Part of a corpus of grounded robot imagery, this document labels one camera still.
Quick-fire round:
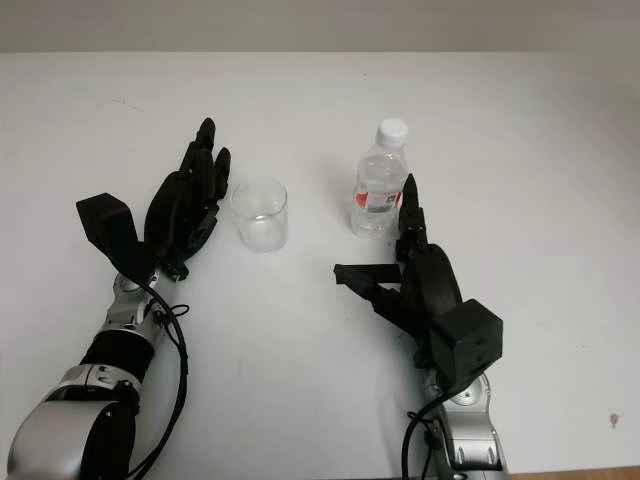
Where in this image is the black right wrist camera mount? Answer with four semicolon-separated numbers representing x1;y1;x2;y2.
428;298;504;396

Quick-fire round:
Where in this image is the clear plastic water bottle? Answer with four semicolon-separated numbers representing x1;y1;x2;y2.
349;117;410;239

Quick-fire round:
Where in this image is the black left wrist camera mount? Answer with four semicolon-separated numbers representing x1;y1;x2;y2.
75;192;156;289

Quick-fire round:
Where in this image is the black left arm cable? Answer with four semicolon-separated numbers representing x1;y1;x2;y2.
127;282;192;480

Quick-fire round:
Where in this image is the clear glass cup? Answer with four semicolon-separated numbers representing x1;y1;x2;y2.
230;176;290;254

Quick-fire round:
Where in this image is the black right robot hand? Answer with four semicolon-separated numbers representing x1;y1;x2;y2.
333;173;464;367

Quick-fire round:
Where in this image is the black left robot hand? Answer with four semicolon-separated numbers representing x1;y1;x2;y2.
141;117;233;283

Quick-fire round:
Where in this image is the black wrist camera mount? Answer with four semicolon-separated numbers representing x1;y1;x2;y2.
428;298;504;396
75;192;156;289

